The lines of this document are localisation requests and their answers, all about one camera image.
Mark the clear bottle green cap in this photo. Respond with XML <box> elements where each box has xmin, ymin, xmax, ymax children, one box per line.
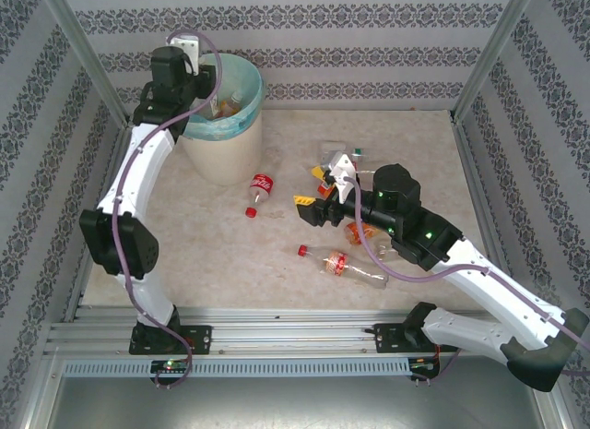
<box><xmin>319</xmin><ymin>140</ymin><xmax>370</xmax><ymax>172</ymax></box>

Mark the orange soda plastic bottle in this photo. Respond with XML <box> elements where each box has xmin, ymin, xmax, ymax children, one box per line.
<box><xmin>344</xmin><ymin>220</ymin><xmax>400</xmax><ymax>260</ymax></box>

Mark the long clear cola bottle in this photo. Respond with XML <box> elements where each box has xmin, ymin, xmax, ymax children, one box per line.
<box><xmin>297</xmin><ymin>244</ymin><xmax>390</xmax><ymax>291</ymax></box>

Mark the white ribbed waste bin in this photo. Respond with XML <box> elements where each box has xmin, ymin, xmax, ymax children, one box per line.
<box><xmin>178</xmin><ymin>110</ymin><xmax>264</xmax><ymax>187</ymax></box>

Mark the small cola bottle red cap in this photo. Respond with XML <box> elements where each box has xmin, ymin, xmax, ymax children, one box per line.
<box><xmin>243</xmin><ymin>173</ymin><xmax>276</xmax><ymax>219</ymax></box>

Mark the right controller board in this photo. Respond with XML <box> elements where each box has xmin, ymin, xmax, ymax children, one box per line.
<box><xmin>408</xmin><ymin>356</ymin><xmax>442</xmax><ymax>374</ymax></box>

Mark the controller board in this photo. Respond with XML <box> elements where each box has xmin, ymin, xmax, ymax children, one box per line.
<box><xmin>150</xmin><ymin>359</ymin><xmax>191</xmax><ymax>375</ymax></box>
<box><xmin>408</xmin><ymin>356</ymin><xmax>442</xmax><ymax>374</ymax></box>

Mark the left controller board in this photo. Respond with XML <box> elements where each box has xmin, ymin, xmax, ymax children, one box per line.
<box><xmin>150</xmin><ymin>359</ymin><xmax>191</xmax><ymax>375</ymax></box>

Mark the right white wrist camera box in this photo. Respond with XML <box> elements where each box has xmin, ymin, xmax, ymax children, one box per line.
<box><xmin>327</xmin><ymin>150</ymin><xmax>360</xmax><ymax>205</ymax></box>

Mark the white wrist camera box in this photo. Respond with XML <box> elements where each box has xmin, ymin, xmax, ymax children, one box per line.
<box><xmin>166</xmin><ymin>33</ymin><xmax>204</xmax><ymax>76</ymax></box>
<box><xmin>327</xmin><ymin>150</ymin><xmax>360</xmax><ymax>205</ymax></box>

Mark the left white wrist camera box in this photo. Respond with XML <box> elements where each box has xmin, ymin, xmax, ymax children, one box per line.
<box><xmin>166</xmin><ymin>33</ymin><xmax>204</xmax><ymax>76</ymax></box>

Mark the left aluminium side rail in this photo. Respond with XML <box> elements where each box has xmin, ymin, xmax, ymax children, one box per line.
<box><xmin>64</xmin><ymin>114</ymin><xmax>135</xmax><ymax>324</ymax></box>

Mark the aluminium side rail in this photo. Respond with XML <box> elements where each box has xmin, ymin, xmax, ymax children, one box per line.
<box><xmin>64</xmin><ymin>114</ymin><xmax>135</xmax><ymax>324</ymax></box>
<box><xmin>451</xmin><ymin>110</ymin><xmax>525</xmax><ymax>319</ymax></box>

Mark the right aluminium side rail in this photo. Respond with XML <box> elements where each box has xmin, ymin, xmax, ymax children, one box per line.
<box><xmin>451</xmin><ymin>110</ymin><xmax>525</xmax><ymax>319</ymax></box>

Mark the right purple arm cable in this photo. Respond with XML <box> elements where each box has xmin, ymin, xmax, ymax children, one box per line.
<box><xmin>343</xmin><ymin>177</ymin><xmax>590</xmax><ymax>388</ymax></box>

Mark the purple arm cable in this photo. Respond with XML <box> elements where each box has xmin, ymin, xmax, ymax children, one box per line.
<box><xmin>110</xmin><ymin>28</ymin><xmax>225</xmax><ymax>389</ymax></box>
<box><xmin>343</xmin><ymin>177</ymin><xmax>590</xmax><ymax>388</ymax></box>

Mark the left aluminium frame post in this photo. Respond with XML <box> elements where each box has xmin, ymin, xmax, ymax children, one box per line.
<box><xmin>39</xmin><ymin>0</ymin><xmax>133</xmax><ymax>125</ymax></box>

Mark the aluminium frame post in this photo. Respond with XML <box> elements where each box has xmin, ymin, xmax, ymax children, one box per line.
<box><xmin>454</xmin><ymin>0</ymin><xmax>540</xmax><ymax>124</ymax></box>
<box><xmin>39</xmin><ymin>0</ymin><xmax>133</xmax><ymax>125</ymax></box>

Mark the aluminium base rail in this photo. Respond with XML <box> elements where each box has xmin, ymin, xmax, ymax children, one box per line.
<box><xmin>45</xmin><ymin>306</ymin><xmax>540</xmax><ymax>359</ymax></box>

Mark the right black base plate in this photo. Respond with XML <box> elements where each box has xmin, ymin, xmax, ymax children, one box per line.
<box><xmin>372</xmin><ymin>322</ymin><xmax>443</xmax><ymax>355</ymax></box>

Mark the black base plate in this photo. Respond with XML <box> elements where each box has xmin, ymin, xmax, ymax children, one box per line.
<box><xmin>372</xmin><ymin>322</ymin><xmax>443</xmax><ymax>355</ymax></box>
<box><xmin>128</xmin><ymin>325</ymin><xmax>214</xmax><ymax>356</ymax></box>

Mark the grey slotted cable duct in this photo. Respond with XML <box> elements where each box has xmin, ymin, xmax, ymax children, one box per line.
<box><xmin>62</xmin><ymin>358</ymin><xmax>414</xmax><ymax>379</ymax></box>

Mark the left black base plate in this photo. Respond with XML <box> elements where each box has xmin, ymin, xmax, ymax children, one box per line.
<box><xmin>128</xmin><ymin>325</ymin><xmax>214</xmax><ymax>356</ymax></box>

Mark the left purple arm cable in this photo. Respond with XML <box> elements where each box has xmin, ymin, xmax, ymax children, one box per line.
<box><xmin>110</xmin><ymin>28</ymin><xmax>225</xmax><ymax>389</ymax></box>

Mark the right aluminium frame post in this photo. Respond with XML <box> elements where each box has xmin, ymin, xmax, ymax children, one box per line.
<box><xmin>454</xmin><ymin>0</ymin><xmax>540</xmax><ymax>124</ymax></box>

